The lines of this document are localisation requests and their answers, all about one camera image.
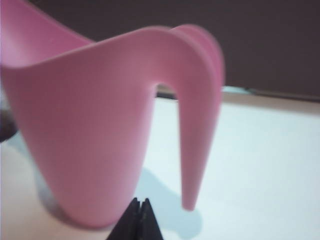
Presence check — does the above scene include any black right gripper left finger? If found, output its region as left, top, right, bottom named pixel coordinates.
left=105, top=197, right=141, bottom=240

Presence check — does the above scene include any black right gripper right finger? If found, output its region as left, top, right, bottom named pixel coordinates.
left=136, top=197, right=165, bottom=240

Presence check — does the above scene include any pink plastic watering can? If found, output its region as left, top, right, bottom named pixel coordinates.
left=0, top=0, right=227, bottom=229

